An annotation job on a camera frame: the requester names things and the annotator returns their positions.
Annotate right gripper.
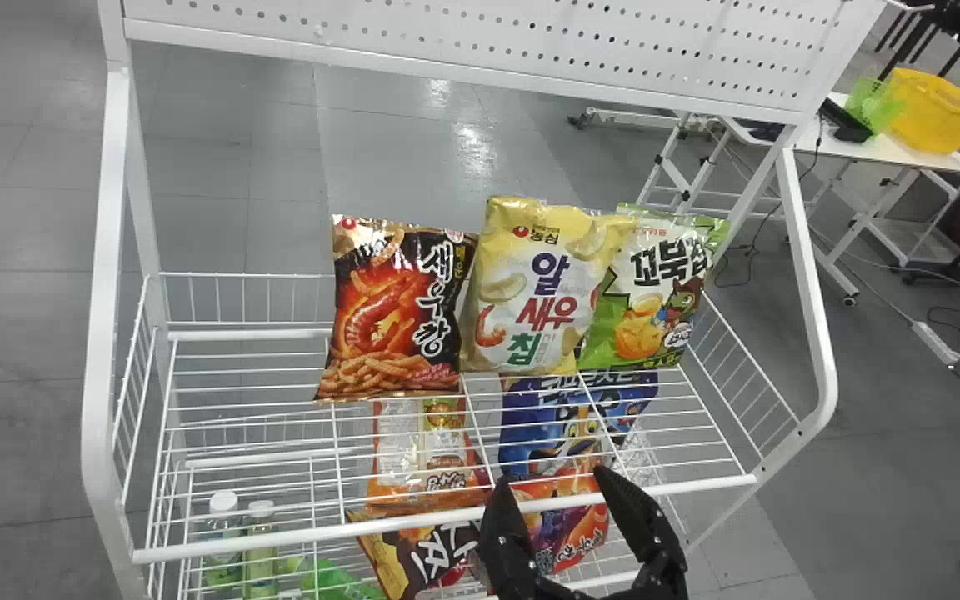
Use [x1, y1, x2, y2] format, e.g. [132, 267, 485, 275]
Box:
[477, 463, 690, 600]

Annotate green snack packet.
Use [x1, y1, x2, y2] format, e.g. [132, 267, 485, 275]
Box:
[577, 202, 732, 373]
[295, 556, 387, 600]

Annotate orange snack packet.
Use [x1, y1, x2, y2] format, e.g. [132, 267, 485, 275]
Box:
[363, 395, 494, 511]

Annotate green bottle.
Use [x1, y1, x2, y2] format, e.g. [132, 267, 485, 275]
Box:
[243, 498, 279, 600]
[203, 490, 242, 589]

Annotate black red snack packet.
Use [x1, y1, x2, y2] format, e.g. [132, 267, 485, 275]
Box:
[316, 214, 479, 403]

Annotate yellow snack packet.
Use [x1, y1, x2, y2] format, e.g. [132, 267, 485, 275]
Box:
[458, 195, 636, 377]

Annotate brown snack packet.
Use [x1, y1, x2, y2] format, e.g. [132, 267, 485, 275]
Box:
[347, 507, 486, 600]

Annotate blue snack packet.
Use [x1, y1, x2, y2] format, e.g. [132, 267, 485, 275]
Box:
[497, 370, 661, 481]

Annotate yellow basket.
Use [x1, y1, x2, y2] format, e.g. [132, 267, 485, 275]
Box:
[887, 67, 960, 156]

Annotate white side table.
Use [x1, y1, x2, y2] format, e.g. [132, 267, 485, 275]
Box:
[722, 91, 960, 306]

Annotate white power strip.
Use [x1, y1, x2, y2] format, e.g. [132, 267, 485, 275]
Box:
[912, 320, 960, 368]

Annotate green basket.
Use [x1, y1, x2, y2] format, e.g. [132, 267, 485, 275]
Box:
[844, 76, 907, 135]

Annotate white wire rack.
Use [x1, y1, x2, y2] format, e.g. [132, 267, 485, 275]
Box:
[80, 0, 889, 600]

